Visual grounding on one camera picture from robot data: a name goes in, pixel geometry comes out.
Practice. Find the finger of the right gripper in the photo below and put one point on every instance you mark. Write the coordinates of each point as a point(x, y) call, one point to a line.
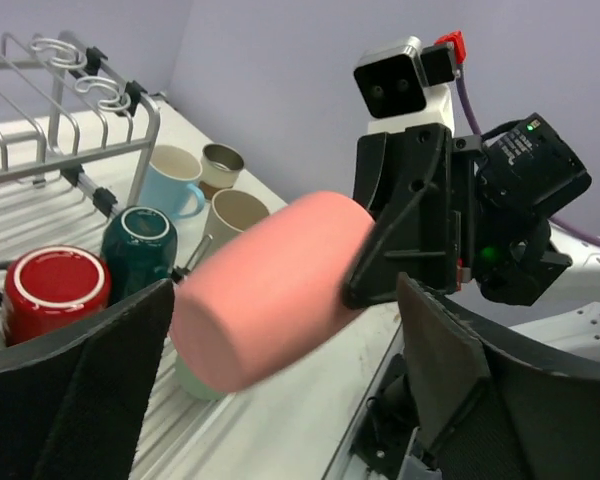
point(392, 246)
point(371, 185)

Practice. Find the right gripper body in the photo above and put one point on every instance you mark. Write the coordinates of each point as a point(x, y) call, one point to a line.
point(447, 210)

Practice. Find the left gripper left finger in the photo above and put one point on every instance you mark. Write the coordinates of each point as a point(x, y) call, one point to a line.
point(72, 402)

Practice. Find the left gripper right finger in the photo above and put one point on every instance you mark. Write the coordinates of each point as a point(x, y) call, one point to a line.
point(492, 403)

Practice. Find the cream and brown cup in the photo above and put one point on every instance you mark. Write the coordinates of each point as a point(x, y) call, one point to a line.
point(221, 167)

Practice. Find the beige tumbler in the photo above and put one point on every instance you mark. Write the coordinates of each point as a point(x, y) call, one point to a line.
point(231, 213)

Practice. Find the pink tumbler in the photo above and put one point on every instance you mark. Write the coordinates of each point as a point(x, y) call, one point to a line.
point(272, 295)

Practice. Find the light blue mug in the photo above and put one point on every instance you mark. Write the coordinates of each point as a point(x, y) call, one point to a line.
point(171, 183)

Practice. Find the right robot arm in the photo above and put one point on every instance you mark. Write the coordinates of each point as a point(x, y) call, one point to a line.
point(524, 174)

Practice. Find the red mug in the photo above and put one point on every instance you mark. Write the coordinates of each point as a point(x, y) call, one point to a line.
point(49, 288)

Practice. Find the light green tumbler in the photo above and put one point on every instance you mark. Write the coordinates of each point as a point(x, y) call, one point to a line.
point(192, 385)

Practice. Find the dark green mug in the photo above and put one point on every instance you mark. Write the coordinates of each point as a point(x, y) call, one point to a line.
point(139, 247)

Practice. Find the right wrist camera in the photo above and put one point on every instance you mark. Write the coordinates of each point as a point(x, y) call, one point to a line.
point(406, 84)

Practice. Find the silver wire dish rack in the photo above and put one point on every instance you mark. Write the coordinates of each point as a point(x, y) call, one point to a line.
point(75, 151)

